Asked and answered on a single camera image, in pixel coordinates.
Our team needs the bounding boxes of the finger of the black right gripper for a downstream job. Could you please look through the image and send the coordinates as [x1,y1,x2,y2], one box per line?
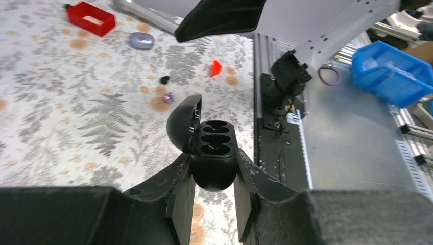
[174,0,266,43]

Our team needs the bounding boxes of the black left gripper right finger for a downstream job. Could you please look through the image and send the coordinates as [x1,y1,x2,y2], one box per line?
[234,150,432,244]

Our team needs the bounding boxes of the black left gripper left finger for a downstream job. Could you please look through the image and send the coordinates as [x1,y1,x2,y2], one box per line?
[1,153,195,244]

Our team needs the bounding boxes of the black earbud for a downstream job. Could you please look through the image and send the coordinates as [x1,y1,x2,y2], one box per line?
[159,76,170,85]

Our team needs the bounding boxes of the black earbud charging case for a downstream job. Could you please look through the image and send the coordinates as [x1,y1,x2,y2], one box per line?
[166,95,238,192]

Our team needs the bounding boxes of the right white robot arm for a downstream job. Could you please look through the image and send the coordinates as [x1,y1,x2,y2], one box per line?
[175,1,406,107]

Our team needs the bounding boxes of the purple earbud case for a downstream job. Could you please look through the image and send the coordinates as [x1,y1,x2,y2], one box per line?
[129,32,155,50]

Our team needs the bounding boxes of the red triangle block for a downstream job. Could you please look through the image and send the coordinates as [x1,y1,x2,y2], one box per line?
[210,60,222,77]

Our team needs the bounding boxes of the silver toy microphone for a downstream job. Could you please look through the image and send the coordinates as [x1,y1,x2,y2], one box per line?
[113,0,178,35]

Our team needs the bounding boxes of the purple earbud pair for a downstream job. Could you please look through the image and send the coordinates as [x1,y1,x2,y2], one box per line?
[163,92,175,104]

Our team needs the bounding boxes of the red square box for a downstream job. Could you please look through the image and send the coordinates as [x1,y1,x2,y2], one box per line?
[63,2,116,37]

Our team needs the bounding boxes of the blue plastic bin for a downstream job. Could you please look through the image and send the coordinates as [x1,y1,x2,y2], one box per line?
[351,41,432,108]

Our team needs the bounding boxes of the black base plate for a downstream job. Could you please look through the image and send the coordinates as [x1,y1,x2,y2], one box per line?
[254,73,313,191]

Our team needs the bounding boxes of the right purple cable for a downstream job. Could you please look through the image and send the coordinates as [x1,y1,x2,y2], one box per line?
[317,66,341,86]

